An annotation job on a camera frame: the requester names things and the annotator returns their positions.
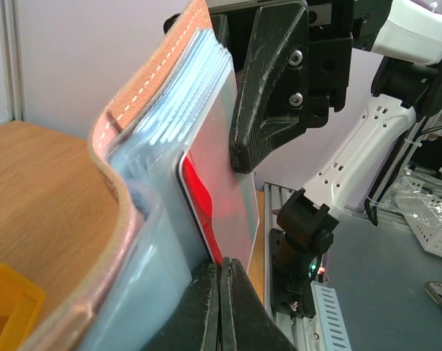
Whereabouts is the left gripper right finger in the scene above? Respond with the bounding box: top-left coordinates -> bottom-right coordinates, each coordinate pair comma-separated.
220,257 -> 295,351

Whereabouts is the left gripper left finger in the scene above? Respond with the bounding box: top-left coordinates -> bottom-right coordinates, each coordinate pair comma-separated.
143,263 -> 220,351

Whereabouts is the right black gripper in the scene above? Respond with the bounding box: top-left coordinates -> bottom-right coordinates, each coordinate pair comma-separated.
164,0 -> 355,173

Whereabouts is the pink leather card holder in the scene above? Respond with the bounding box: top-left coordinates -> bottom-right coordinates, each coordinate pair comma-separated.
19,0 -> 260,351

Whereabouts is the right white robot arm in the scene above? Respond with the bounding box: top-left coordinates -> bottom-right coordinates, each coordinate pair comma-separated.
207,1 -> 442,276

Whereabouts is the right small circuit board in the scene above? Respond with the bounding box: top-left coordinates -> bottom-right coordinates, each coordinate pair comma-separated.
308,257 -> 326,278

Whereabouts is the yellow three-compartment bin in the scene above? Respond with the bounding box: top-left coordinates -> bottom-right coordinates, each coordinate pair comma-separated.
0,263 -> 45,350

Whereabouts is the white perforated metal basket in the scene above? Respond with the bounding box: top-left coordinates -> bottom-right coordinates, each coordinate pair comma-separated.
392,170 -> 442,258

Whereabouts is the aluminium front rail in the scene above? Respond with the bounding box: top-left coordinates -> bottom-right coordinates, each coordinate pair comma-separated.
260,181 -> 353,351

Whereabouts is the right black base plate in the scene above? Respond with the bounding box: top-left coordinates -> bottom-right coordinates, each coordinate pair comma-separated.
267,228 -> 328,318

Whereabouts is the grey slotted cable duct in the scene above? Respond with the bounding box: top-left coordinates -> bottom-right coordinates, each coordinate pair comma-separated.
310,282 -> 352,351

